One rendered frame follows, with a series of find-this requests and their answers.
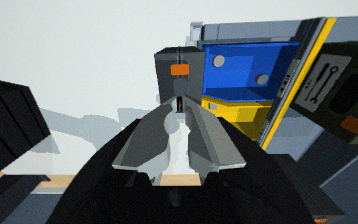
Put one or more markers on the yellow open bin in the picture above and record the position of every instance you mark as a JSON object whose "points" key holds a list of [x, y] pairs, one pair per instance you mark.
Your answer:
{"points": [[247, 116]]}

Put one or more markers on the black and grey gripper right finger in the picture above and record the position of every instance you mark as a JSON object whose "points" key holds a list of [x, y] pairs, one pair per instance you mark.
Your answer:
{"points": [[215, 145]]}

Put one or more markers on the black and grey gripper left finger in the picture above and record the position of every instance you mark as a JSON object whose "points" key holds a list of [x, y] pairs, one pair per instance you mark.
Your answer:
{"points": [[143, 146]]}

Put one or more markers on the yellow flat bar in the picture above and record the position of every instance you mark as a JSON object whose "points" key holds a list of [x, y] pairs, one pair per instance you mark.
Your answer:
{"points": [[303, 71]]}

